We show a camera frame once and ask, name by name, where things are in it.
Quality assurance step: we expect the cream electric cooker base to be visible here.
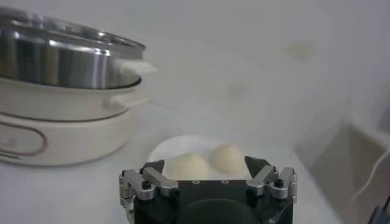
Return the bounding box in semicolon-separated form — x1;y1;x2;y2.
0;75;153;167

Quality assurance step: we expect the white steamed baozi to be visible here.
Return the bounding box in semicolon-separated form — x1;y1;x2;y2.
210;144;247;178
169;154;211;181

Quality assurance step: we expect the white cable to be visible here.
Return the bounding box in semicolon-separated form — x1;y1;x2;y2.
350;148;390;202

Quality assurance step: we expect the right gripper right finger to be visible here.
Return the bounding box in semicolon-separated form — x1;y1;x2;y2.
244;155;299;204

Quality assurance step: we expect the white round plate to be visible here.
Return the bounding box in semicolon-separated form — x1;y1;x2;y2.
148;135;254;181

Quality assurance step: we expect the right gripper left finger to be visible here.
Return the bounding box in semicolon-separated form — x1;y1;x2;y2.
118;159;180;211

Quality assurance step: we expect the stainless steel steamer basket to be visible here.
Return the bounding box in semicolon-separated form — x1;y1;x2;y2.
0;7;158;90

